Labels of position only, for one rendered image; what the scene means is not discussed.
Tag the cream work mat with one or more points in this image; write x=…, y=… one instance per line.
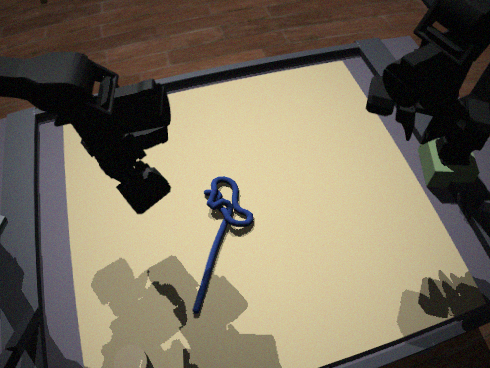
x=345, y=252

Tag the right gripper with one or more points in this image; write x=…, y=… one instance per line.
x=476, y=114

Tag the blue rope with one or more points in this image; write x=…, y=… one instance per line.
x=216, y=201

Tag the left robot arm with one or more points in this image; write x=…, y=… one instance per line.
x=62, y=83

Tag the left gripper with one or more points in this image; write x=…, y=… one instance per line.
x=118, y=161

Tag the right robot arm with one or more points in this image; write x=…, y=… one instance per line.
x=422, y=72

